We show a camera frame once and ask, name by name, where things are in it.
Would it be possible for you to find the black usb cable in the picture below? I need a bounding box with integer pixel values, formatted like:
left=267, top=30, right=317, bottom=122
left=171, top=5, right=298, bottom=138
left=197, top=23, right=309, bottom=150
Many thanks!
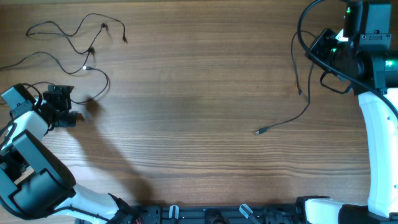
left=254, top=30, right=318, bottom=136
left=0, top=46, right=111, bottom=105

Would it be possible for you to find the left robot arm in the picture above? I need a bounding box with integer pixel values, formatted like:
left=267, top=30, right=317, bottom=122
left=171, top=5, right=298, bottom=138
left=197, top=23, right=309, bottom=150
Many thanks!
left=1, top=83, right=139, bottom=223

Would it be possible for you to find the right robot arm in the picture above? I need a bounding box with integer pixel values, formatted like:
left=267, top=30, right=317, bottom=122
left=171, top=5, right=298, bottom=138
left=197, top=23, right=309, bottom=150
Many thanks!
left=297, top=1, right=397, bottom=223

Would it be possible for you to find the right camera cable black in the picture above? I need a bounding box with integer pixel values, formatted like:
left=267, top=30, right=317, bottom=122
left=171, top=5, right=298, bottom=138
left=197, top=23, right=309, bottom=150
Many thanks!
left=300, top=1, right=397, bottom=115

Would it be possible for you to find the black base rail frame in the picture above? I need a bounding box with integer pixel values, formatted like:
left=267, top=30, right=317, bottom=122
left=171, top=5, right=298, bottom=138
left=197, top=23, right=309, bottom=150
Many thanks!
left=130, top=203, right=302, bottom=224

